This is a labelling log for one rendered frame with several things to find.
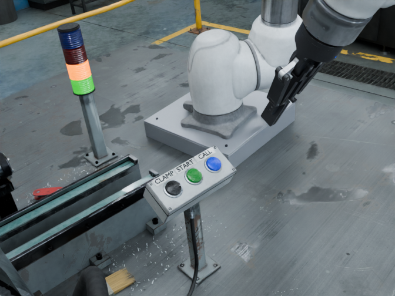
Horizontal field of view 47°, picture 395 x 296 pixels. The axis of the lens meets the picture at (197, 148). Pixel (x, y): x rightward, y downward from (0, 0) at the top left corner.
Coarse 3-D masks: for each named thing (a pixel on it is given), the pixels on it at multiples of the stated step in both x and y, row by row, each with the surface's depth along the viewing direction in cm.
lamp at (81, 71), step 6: (72, 66) 122; (78, 66) 122; (84, 66) 123; (72, 72) 123; (78, 72) 123; (84, 72) 124; (90, 72) 126; (72, 78) 124; (78, 78) 124; (84, 78) 124
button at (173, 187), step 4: (172, 180) 83; (168, 184) 82; (172, 184) 82; (176, 184) 82; (168, 188) 81; (172, 188) 82; (176, 188) 82; (180, 188) 82; (168, 192) 81; (172, 192) 81; (176, 192) 81
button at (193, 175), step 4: (188, 172) 84; (192, 172) 85; (196, 172) 85; (200, 172) 85; (188, 176) 84; (192, 176) 84; (196, 176) 84; (200, 176) 85; (192, 180) 84; (196, 180) 84
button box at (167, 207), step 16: (192, 160) 87; (224, 160) 89; (160, 176) 83; (176, 176) 84; (208, 176) 86; (224, 176) 87; (144, 192) 84; (160, 192) 81; (192, 192) 83; (208, 192) 87; (160, 208) 82; (176, 208) 81
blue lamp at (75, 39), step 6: (78, 30) 118; (60, 36) 118; (66, 36) 117; (72, 36) 117; (78, 36) 119; (66, 42) 118; (72, 42) 118; (78, 42) 119; (66, 48) 119; (72, 48) 119
